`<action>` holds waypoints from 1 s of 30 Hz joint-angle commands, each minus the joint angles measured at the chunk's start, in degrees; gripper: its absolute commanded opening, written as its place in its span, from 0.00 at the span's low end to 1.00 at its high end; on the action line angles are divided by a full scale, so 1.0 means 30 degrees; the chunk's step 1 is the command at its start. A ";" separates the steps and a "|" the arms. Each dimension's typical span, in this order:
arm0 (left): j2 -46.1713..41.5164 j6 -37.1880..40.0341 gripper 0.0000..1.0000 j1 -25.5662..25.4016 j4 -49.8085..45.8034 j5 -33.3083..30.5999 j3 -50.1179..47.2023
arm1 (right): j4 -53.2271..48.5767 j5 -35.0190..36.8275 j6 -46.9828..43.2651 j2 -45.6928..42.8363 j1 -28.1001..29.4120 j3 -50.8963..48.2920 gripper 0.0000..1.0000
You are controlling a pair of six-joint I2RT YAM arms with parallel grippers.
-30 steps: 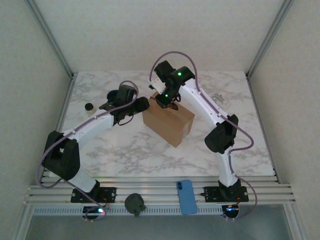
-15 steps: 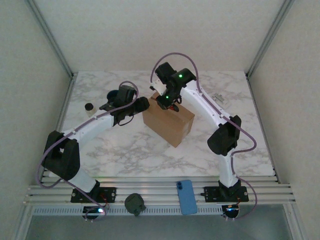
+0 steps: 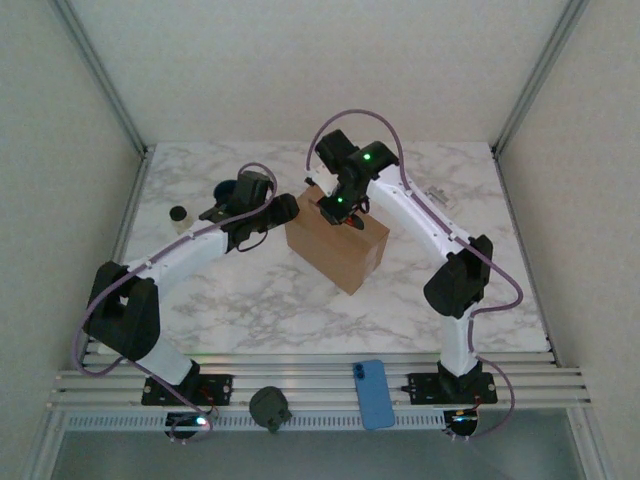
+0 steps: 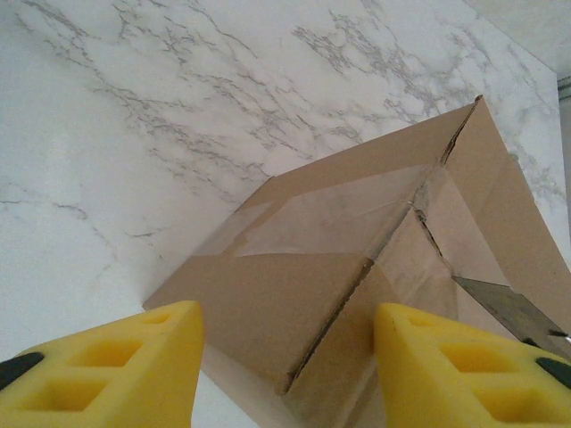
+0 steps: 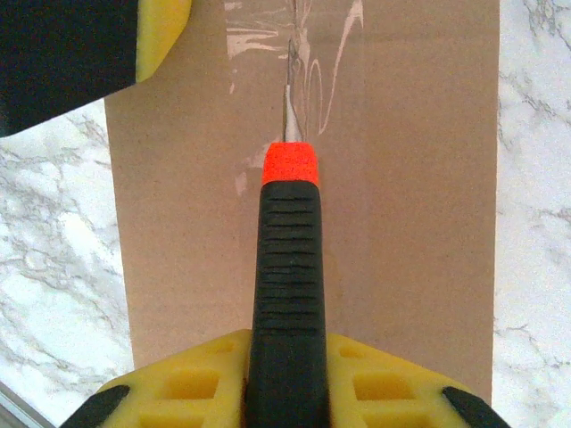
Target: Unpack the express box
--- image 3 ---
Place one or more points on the round black controller board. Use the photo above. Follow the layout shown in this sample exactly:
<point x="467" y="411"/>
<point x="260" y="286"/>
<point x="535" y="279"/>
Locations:
<point x="462" y="424"/>
<point x="187" y="425"/>

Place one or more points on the dark blue bowl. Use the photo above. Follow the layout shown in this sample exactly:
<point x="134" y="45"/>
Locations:
<point x="224" y="189"/>

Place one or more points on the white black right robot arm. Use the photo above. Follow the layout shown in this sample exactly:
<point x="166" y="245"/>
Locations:
<point x="425" y="220"/>

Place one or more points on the dark round gadget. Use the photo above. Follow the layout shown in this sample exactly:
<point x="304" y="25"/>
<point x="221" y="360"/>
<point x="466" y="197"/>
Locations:
<point x="269" y="406"/>

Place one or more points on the aluminium frame post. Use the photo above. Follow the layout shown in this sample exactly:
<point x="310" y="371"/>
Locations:
<point x="102" y="75"/>
<point x="539" y="75"/>

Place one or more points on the aluminium rail base frame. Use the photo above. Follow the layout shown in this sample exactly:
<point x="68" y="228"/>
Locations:
<point x="310" y="385"/>

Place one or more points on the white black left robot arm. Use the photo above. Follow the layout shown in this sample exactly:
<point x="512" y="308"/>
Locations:
<point x="165" y="360"/>

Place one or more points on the brown cardboard box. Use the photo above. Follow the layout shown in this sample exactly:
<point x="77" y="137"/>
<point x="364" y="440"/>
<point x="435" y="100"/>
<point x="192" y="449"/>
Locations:
<point x="345" y="250"/>

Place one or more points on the small bottle with black cap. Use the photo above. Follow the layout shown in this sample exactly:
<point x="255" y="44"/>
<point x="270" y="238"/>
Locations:
<point x="180" y="220"/>

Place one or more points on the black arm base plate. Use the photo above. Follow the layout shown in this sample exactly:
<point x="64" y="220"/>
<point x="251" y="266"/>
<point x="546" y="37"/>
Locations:
<point x="217" y="387"/>
<point x="425" y="387"/>

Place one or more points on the small aluminium profile piece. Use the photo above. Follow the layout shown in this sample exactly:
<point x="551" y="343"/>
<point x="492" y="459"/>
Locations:
<point x="441" y="196"/>

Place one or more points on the blue smartphone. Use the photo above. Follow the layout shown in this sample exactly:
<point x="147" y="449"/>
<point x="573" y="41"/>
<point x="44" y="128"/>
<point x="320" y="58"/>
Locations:
<point x="372" y="395"/>

